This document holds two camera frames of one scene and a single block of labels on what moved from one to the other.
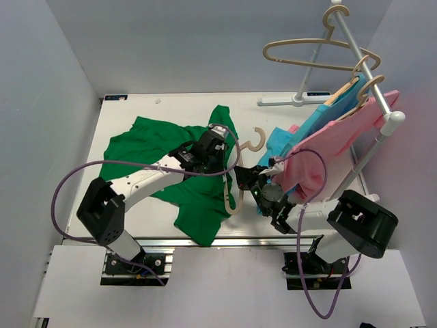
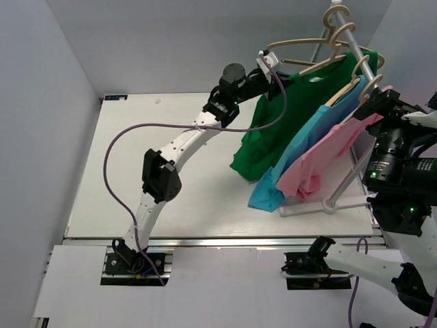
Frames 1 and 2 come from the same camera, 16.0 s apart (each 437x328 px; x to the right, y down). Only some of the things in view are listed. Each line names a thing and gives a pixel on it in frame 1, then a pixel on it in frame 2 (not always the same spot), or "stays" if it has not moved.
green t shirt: x=201 y=200 → x=277 y=123
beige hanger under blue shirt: x=349 y=85 stays
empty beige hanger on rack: x=328 y=39 stays
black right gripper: x=246 y=176 → x=377 y=100
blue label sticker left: x=115 y=98 stays
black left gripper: x=220 y=154 → x=274 y=87
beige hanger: x=260 y=136 → x=336 y=47
